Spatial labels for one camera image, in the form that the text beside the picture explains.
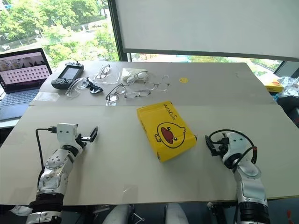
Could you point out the dark window frame post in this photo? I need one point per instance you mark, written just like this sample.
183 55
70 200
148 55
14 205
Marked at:
115 30

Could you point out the crumpled clear plastic bag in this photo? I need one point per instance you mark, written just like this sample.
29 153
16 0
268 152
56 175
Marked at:
290 86

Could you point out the clear plastic bag under glasses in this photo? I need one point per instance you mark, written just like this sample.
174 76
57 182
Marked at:
130 71

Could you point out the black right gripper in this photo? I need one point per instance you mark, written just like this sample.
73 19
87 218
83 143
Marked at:
219 148

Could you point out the black handheld controller with screen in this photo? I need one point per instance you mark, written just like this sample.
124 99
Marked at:
67 74

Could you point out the round yellow sticker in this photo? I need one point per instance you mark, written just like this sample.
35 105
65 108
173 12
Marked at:
183 80

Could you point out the dark round frame glasses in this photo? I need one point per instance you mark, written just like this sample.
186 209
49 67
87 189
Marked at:
116 92

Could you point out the dark side furniture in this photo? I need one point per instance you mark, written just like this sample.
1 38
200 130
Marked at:
288 109

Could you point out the white rounded robot leg shape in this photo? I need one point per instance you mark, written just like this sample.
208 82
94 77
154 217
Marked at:
121 214
175 214

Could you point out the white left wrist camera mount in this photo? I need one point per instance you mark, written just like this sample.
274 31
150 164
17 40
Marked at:
66 134

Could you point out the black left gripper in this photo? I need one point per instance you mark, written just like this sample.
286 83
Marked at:
81 140

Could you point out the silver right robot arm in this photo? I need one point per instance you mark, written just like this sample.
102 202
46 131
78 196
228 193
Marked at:
251 186

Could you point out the thin black frame glasses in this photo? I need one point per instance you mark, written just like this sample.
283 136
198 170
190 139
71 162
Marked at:
102 71

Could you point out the black thick frame glasses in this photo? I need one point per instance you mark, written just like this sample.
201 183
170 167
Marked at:
136 76

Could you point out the grey rectangular frame glasses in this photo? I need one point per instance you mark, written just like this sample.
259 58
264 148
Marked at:
136 94

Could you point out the large white board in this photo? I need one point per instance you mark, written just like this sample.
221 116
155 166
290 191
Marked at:
205 25

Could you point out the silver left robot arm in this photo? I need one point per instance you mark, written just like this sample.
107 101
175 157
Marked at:
54 168

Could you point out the yellow duck box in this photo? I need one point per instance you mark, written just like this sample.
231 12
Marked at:
164 130

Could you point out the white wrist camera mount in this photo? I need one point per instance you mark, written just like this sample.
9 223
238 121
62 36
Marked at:
66 134
237 144

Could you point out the open blue laptop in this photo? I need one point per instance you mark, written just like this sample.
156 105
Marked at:
19 79

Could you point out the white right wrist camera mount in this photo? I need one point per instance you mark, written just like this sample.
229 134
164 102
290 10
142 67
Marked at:
237 144

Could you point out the clear large safety glasses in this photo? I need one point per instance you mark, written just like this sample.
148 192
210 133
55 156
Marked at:
112 79

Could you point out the black clip-on sunglasses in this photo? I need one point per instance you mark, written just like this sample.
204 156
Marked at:
95 88

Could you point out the small flat clear plastic bag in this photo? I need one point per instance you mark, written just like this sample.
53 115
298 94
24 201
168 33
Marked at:
46 96

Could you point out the transparent frame glasses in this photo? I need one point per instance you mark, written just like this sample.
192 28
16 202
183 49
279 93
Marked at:
158 85

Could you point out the small yellow cardboard box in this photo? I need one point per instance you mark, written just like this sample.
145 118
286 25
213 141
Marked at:
274 86

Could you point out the clear wraparound safety glasses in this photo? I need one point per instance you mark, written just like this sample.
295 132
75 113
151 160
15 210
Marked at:
76 87

